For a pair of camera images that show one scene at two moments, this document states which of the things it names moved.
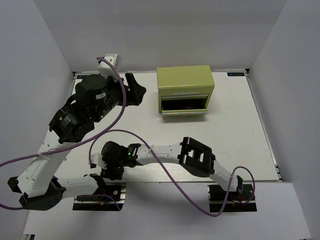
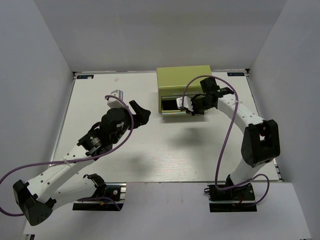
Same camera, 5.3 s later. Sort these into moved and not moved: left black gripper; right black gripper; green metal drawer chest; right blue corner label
Moved: right black gripper; left black gripper
Not moved: green metal drawer chest; right blue corner label
